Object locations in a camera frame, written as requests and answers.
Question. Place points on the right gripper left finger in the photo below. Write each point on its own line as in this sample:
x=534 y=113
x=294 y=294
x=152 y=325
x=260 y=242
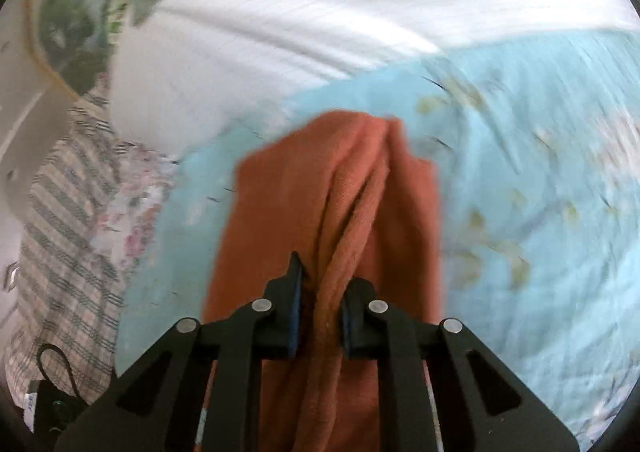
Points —
x=198 y=386

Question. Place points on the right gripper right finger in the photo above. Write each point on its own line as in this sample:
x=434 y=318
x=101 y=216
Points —
x=440 y=388

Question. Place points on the orange towel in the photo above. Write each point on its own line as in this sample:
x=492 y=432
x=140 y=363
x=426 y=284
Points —
x=348 y=197

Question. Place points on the plaid checked cloth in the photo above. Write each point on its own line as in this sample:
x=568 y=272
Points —
x=68 y=296

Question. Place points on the pink floral pillow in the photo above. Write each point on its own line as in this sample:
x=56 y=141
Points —
x=127 y=224

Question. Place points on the light blue floral bedsheet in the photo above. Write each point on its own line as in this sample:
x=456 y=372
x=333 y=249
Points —
x=536 y=141

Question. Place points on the white striped duvet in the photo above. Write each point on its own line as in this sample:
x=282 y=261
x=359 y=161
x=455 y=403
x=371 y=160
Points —
x=191 y=66

